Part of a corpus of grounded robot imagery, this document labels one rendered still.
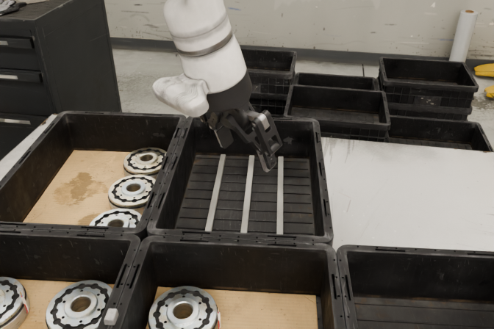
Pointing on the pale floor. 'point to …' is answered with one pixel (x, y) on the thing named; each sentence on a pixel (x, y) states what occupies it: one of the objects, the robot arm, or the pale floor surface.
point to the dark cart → (54, 59)
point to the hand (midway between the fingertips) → (247, 153)
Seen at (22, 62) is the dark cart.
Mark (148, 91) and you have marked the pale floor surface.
